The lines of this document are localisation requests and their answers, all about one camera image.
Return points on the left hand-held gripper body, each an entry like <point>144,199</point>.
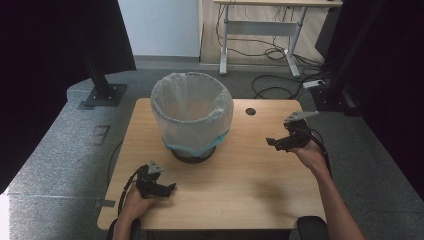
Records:
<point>149,181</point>

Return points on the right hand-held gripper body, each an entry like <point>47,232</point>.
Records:
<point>295,131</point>

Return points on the person's left hand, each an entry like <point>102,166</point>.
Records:
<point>136,205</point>

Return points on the person's right hand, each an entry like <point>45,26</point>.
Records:
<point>311,156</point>

